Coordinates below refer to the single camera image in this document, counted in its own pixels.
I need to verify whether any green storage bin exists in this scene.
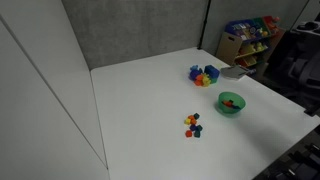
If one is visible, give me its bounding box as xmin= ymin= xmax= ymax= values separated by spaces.
xmin=251 ymin=17 xmax=270 ymax=34

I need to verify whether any black vertical pole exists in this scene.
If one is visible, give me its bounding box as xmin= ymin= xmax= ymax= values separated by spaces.
xmin=197 ymin=0 xmax=212 ymax=51

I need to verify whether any red storage bin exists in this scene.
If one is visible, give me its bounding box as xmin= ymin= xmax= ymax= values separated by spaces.
xmin=262 ymin=15 xmax=280 ymax=32

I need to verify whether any purple toy piece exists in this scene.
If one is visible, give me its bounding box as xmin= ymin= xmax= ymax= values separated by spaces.
xmin=189 ymin=69 xmax=201 ymax=82

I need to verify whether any blue toy box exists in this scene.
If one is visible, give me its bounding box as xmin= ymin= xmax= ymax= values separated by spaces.
xmin=204 ymin=64 xmax=221 ymax=80

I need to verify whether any gray metal mounting plate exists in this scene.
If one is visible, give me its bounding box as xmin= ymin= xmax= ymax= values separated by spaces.
xmin=220 ymin=65 xmax=250 ymax=81

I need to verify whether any yellow toy piece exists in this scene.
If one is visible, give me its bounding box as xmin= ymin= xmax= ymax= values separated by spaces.
xmin=202 ymin=74 xmax=212 ymax=88

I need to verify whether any green plastic bowl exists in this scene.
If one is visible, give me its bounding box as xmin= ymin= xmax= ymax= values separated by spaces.
xmin=218 ymin=91 xmax=247 ymax=116

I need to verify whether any black office chair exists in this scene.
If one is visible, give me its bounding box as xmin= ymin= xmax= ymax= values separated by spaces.
xmin=265 ymin=19 xmax=320 ymax=116

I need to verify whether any orange toy piece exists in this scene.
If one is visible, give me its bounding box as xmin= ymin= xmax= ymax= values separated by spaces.
xmin=194 ymin=74 xmax=205 ymax=87

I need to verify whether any blue storage bin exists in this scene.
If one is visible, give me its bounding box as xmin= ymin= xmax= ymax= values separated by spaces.
xmin=225 ymin=20 xmax=257 ymax=42

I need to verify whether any wooden toy bin shelf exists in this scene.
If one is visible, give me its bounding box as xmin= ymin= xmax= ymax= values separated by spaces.
xmin=215 ymin=15 xmax=287 ymax=68

